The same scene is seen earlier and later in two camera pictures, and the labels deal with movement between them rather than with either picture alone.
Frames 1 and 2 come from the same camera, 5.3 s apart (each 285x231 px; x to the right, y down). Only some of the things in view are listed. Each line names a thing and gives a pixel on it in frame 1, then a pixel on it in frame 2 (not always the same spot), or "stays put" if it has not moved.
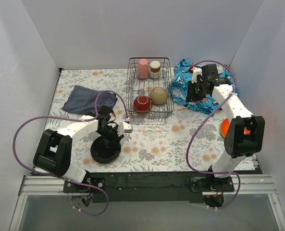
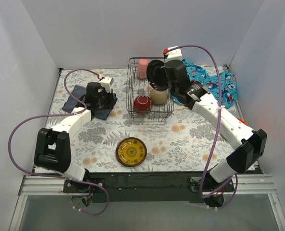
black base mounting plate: [151, 187] stays put
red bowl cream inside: [142, 104] stays put
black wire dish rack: [149, 91] stays put
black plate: [103, 152] to [156, 75]
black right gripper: [190, 91] to [165, 72]
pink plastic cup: [142, 70] stays put
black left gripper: [114, 138] to [106, 99]
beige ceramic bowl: [158, 96] stays put
